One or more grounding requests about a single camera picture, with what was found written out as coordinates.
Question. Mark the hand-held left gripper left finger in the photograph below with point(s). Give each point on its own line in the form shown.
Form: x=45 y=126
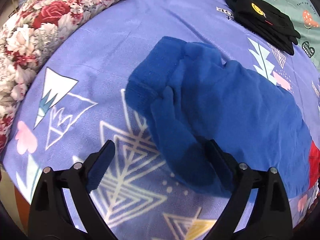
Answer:
x=101 y=165

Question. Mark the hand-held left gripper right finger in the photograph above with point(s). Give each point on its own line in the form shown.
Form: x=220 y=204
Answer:
x=220 y=161

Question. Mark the blue and red pants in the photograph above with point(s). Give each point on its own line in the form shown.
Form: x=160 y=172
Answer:
x=220 y=105

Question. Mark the folded black pants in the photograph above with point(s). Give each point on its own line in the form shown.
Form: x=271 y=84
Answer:
x=265 y=17

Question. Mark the purple printed bedsheet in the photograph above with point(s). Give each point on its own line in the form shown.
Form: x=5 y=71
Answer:
x=100 y=67

